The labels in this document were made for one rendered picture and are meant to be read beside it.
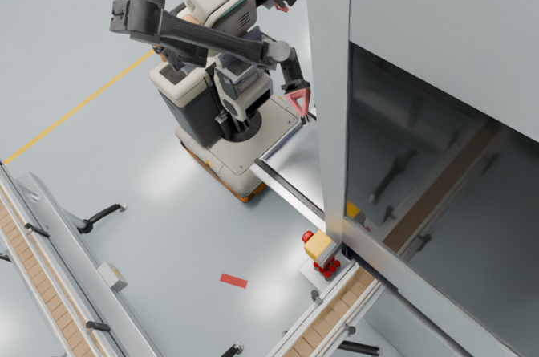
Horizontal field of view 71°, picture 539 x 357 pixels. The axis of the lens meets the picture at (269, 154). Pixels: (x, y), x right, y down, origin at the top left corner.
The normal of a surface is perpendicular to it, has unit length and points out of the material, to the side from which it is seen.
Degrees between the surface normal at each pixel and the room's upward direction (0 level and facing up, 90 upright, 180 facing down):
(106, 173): 0
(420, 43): 90
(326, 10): 90
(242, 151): 0
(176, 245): 0
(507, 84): 90
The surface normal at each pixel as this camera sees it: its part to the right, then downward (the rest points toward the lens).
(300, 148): -0.15, -0.50
